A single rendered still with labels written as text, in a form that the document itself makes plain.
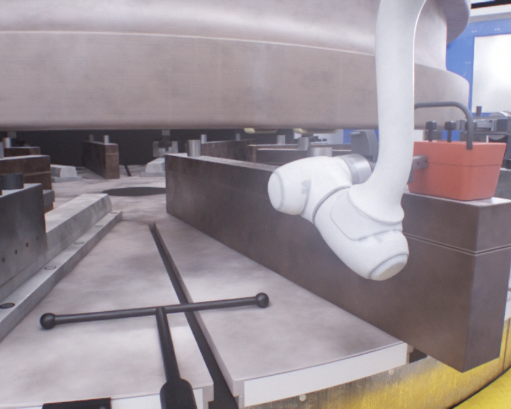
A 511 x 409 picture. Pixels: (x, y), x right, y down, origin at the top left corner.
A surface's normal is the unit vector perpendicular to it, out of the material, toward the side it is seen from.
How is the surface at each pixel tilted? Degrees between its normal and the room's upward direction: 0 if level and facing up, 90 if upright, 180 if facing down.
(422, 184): 97
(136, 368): 0
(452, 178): 97
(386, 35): 88
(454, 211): 90
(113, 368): 0
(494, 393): 0
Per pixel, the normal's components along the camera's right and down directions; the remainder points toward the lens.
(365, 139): -0.88, 0.19
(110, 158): 0.47, 0.14
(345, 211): -0.80, -0.08
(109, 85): 0.24, 0.16
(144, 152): 0.77, 0.11
